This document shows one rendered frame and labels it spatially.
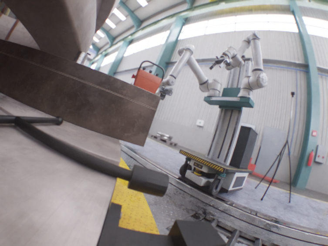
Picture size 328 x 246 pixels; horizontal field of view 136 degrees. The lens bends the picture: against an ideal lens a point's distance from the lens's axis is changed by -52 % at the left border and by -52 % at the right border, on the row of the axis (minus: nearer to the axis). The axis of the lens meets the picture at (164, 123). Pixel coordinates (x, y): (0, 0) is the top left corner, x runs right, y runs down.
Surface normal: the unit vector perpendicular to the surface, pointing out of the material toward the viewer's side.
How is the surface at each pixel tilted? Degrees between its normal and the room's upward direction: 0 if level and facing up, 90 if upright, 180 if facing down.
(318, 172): 90
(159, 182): 60
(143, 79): 97
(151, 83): 97
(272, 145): 90
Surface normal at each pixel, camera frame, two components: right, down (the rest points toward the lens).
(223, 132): -0.78, -0.30
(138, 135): 0.41, 0.08
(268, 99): -0.63, -0.26
